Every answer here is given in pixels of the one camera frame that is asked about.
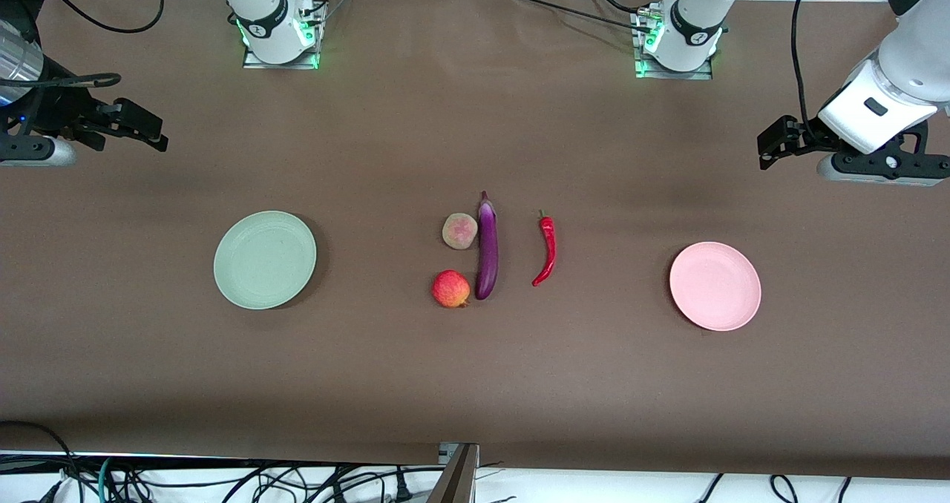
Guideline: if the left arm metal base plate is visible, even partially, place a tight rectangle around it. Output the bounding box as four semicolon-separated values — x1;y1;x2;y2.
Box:
631;6;715;81

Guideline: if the green floor cable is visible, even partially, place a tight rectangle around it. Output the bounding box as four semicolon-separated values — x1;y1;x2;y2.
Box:
96;456;117;503

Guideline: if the purple eggplant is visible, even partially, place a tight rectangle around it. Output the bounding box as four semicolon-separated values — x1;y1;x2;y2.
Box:
475;190;499;300

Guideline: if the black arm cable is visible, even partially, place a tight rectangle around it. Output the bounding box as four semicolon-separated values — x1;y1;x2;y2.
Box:
37;0;165;34
790;0;826;146

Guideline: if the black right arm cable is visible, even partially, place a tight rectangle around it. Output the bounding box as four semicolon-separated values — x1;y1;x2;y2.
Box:
37;0;165;34

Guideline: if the pale green plate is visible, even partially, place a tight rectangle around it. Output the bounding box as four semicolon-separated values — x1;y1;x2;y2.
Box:
214;211;318;311

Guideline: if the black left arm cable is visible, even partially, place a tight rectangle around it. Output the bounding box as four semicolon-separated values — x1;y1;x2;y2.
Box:
790;0;826;146

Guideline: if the red chili pepper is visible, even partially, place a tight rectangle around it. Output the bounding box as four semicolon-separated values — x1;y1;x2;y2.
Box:
531;209;557;287

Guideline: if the black cable across cover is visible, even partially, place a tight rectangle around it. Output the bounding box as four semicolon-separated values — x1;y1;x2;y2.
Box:
505;0;658;36

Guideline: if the pale pink peach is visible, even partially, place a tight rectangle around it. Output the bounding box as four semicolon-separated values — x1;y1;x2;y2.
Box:
442;213;479;252

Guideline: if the brown table cover sheet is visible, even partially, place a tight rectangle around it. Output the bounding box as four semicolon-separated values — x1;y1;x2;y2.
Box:
0;0;950;481

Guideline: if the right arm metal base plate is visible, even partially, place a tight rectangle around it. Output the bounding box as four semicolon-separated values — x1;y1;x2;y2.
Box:
242;0;324;70

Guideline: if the red pomegranate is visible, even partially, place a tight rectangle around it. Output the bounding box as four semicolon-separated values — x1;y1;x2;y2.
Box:
432;269;471;309

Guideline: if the pink plate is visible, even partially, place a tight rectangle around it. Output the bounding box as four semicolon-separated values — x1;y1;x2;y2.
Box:
669;242;762;332

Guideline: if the black looped floor cable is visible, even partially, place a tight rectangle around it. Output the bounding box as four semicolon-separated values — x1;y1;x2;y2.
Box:
0;420;86;503

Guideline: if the wooden post with bracket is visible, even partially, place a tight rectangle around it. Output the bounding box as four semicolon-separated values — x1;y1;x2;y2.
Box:
427;442;481;503

